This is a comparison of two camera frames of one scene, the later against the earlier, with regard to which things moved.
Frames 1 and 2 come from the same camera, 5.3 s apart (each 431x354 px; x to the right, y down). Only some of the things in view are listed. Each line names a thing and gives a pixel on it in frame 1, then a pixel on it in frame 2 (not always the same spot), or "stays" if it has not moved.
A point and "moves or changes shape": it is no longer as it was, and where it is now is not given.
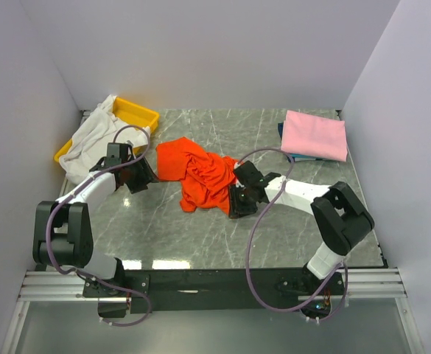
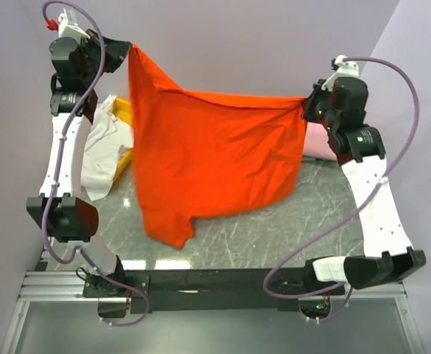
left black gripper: x=148 y=176 to x=116 y=51
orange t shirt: x=205 y=178 moves or changes shape
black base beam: x=155 y=291 stays
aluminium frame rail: x=71 y=286 stays
